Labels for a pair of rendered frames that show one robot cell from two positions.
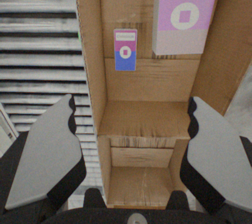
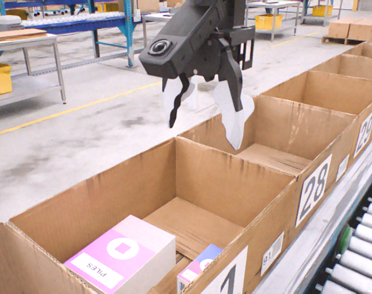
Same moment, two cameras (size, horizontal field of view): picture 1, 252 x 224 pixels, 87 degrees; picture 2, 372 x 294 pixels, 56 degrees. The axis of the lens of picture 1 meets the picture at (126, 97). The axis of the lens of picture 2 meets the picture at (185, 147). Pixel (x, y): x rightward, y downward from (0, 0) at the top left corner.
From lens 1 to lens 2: 40 cm
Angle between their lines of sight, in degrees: 43
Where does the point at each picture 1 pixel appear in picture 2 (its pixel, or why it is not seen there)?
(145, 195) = (297, 115)
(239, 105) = not seen: hidden behind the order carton
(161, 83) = (193, 226)
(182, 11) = (121, 252)
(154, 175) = (276, 137)
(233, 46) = (106, 196)
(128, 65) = (215, 252)
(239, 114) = not seen: hidden behind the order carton
